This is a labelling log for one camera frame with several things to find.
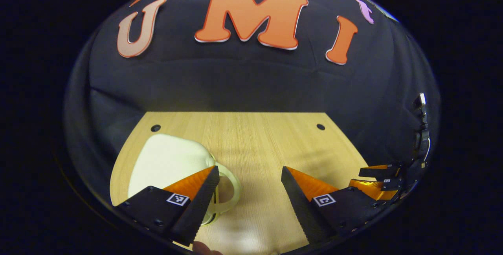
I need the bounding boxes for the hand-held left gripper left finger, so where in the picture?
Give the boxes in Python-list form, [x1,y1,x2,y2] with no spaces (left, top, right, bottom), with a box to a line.
[114,165,220,247]

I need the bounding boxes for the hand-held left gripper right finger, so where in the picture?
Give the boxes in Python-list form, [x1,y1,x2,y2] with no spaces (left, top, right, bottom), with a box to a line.
[281,166,389,246]

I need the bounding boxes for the pale yellow suitcase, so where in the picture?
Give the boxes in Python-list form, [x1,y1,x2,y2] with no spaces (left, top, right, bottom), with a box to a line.
[128,134,241,226]

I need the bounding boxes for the black backdrop cloth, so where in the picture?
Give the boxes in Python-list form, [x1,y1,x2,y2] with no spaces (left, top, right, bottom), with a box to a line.
[63,0,441,208]

